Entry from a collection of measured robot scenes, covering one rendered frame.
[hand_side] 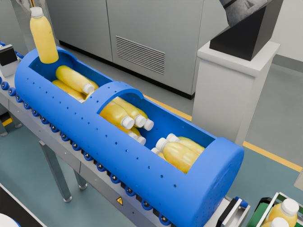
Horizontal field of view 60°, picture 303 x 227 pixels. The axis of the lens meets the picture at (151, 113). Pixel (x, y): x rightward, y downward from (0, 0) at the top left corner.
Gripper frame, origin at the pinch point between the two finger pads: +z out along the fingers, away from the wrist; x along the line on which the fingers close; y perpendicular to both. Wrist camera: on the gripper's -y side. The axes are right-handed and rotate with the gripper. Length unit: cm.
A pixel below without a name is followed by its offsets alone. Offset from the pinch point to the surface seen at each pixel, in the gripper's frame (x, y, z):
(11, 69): -1, 52, 46
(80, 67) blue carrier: -14.2, 3.1, 30.5
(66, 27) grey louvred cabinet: -128, 204, 111
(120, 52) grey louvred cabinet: -135, 112, 115
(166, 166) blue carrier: 9, -64, 20
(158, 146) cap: 2, -56, 25
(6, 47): -3, 52, 34
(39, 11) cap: -0.1, -1.8, -0.1
